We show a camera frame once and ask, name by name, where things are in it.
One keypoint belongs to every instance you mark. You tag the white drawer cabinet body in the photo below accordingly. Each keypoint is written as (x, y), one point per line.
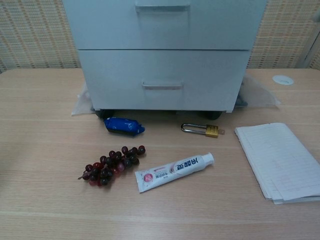
(230, 110)

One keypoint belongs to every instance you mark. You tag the white table grommet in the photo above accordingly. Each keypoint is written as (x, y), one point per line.
(283, 79)

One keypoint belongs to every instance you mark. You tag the blue snack packet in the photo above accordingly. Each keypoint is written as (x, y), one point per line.
(122, 125)

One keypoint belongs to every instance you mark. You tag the black caster wheel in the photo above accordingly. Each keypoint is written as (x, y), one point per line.
(102, 114)
(211, 114)

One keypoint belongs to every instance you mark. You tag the white toothpaste tube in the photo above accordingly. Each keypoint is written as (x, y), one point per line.
(170, 171)

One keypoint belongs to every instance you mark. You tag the brass long-shackle padlock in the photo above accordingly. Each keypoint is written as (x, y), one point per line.
(212, 131)

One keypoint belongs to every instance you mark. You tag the dark red grape bunch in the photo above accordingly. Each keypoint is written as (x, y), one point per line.
(112, 162)

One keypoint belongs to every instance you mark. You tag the clear plastic bag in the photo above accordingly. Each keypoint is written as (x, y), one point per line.
(81, 105)

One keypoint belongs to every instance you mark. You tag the white lined notebook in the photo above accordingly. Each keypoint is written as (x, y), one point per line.
(277, 160)

